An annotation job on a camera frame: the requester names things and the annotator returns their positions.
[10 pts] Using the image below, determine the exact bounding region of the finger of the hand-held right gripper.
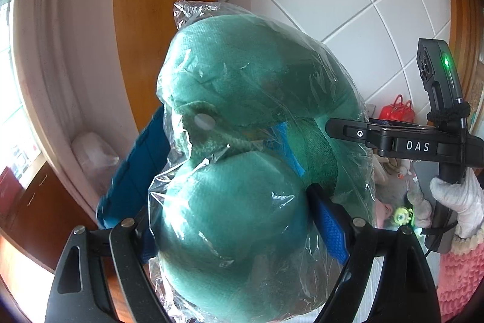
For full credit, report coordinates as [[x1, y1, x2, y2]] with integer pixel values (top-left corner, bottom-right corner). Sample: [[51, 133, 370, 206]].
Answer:
[[325, 118, 382, 150]]

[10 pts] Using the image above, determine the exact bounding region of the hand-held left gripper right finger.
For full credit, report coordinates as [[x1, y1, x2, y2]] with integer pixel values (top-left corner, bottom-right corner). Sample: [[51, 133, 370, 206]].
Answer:
[[308, 185, 443, 323]]

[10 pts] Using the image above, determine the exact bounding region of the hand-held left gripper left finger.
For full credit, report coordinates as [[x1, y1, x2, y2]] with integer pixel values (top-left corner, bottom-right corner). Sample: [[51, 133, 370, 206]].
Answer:
[[44, 105, 171, 323]]

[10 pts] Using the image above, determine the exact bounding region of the teal plush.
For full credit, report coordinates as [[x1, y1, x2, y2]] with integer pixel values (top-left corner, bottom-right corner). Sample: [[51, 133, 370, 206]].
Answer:
[[147, 0, 379, 323]]

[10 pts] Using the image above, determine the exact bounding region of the person's right forearm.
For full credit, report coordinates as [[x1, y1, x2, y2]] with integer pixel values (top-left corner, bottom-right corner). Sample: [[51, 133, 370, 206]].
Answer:
[[437, 232, 484, 323]]

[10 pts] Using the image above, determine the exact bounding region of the person's right hand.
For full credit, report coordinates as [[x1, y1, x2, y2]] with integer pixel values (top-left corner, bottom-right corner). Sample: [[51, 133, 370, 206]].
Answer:
[[430, 168, 484, 238]]

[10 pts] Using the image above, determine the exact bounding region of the white plastic bag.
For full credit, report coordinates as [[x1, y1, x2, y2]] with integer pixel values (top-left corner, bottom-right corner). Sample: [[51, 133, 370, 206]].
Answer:
[[72, 132, 119, 191]]

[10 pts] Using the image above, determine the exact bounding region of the red handbag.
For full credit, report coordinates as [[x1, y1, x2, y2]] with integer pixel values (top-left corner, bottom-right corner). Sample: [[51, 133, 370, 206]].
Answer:
[[378, 94, 416, 125]]

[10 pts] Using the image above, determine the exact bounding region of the beige plush toy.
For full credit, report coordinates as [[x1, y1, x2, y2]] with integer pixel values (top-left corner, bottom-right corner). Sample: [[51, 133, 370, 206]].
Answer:
[[372, 157, 397, 191]]

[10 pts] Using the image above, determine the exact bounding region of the grey plush toy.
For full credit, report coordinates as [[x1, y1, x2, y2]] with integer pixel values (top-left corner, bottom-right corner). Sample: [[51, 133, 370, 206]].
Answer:
[[406, 179, 433, 229]]

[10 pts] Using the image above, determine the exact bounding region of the green yellow toy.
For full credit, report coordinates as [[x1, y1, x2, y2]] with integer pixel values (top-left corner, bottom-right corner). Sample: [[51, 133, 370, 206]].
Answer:
[[391, 206, 414, 227]]

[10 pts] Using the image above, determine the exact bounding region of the dark wooden cabinet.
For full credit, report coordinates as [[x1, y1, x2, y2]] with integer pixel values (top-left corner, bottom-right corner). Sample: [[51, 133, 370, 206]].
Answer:
[[0, 160, 99, 271]]

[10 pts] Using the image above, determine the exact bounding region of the white curtain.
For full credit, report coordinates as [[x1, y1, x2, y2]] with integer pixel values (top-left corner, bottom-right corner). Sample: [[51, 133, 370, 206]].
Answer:
[[11, 0, 159, 218]]

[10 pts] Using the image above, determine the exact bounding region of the window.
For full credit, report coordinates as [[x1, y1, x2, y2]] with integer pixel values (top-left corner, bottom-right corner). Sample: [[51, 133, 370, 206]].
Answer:
[[0, 0, 36, 187]]

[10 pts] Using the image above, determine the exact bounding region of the wooden door frame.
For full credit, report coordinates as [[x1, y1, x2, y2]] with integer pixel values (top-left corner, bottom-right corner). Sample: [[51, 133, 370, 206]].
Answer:
[[113, 0, 218, 134]]

